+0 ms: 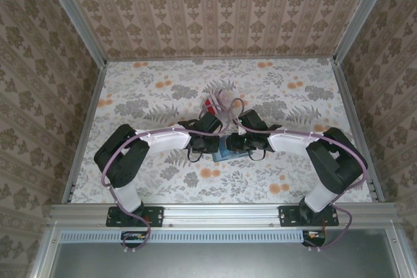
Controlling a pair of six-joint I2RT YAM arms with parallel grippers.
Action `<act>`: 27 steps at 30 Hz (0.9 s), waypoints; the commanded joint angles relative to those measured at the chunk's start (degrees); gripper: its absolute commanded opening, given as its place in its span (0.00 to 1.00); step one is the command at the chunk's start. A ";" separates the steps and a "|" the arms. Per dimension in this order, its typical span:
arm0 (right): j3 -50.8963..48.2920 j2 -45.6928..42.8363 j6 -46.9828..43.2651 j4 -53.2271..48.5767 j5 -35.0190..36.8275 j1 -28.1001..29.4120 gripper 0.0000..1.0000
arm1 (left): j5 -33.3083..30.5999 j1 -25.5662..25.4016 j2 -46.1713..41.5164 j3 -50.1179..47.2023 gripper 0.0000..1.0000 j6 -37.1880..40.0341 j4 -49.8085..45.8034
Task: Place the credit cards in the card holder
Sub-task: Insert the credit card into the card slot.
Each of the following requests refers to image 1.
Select red credit card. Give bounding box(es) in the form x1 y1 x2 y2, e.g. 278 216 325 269
202 97 219 115

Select floral table cover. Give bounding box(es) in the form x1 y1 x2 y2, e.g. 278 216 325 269
70 59 375 204

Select aluminium mounting beam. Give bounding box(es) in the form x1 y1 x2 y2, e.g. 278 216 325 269
48 202 400 230

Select grey metal panel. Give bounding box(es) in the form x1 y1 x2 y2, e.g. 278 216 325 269
48 229 402 278

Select black controller board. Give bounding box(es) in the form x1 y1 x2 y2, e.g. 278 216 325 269
301 230 327 248
120 230 148 248

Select thin black right gripper cable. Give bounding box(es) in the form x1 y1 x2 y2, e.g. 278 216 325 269
246 146 267 161

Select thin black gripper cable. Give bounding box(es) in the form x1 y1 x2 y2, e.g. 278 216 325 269
187 146 205 163
246 146 267 161

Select thin black left gripper cable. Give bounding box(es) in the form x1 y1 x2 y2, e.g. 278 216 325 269
187 146 205 163

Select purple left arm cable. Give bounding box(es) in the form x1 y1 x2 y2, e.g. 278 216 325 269
101 108 227 255

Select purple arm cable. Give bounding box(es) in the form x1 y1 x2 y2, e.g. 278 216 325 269
101 108 227 255
227 97 371 255

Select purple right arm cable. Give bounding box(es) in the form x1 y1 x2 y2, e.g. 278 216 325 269
227 97 371 255

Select grey slotted cable duct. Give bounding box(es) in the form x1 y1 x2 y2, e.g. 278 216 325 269
60 229 326 243

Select aluminium table side rail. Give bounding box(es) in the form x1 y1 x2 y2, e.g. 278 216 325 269
63 62 108 204
332 60 385 203

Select aluminium frame post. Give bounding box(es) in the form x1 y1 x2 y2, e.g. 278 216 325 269
332 0 392 64
37 0 108 66

